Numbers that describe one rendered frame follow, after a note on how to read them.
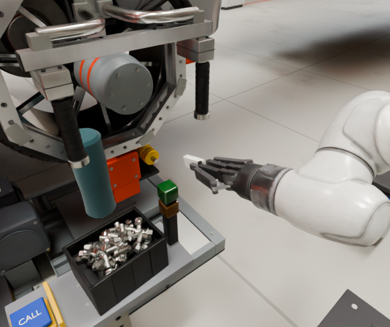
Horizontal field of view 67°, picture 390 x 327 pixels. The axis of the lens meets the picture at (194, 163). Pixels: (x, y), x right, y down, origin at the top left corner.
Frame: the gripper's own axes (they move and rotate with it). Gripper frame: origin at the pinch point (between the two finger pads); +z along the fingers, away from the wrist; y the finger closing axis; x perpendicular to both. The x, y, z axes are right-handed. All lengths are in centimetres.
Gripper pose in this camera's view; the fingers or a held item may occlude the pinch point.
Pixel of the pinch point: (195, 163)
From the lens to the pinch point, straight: 72.3
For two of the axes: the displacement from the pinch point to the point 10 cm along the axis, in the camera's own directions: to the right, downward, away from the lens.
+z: -6.5, -2.1, 7.4
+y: -7.4, 4.0, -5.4
